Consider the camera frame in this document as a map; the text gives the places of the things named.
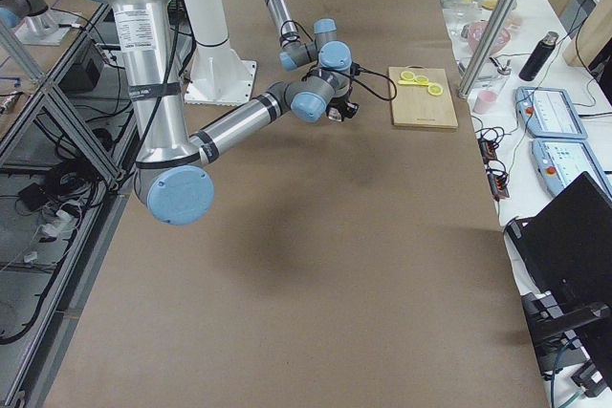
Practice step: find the blue teach pendant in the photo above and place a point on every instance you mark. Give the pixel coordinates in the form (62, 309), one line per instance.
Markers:
(548, 113)
(560, 161)

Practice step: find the clear glass measuring cup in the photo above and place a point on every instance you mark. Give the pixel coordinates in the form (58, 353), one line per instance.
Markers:
(334, 115)

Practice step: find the black monitor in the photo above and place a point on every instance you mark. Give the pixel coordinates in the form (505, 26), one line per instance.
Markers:
(566, 247)

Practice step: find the wooden cutting board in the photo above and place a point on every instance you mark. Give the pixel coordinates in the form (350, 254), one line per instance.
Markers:
(413, 107)

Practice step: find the near blue teach pendant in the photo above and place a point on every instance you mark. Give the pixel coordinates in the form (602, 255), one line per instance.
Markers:
(560, 161)

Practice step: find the pink cup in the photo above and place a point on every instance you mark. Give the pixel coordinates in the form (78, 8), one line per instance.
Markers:
(484, 101)

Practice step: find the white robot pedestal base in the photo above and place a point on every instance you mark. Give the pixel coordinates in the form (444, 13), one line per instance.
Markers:
(218, 75)

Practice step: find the aluminium frame post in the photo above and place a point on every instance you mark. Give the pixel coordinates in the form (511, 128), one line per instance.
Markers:
(484, 47)

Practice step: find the far blue teach pendant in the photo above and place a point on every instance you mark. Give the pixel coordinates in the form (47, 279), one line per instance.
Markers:
(548, 113)

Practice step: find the lemon slice near handle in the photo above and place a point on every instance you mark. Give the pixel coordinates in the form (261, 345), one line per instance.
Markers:
(407, 75)

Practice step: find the far lemon slice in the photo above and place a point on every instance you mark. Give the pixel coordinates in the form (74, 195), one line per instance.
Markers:
(435, 89)

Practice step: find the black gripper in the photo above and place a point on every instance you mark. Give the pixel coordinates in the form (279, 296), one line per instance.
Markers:
(340, 107)

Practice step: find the black water bottle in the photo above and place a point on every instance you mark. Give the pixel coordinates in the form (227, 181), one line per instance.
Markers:
(542, 51)

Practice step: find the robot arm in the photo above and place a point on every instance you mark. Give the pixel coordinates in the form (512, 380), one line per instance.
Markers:
(179, 139)
(296, 21)

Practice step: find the middle lemon slice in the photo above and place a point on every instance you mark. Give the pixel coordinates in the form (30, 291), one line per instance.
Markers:
(421, 79)

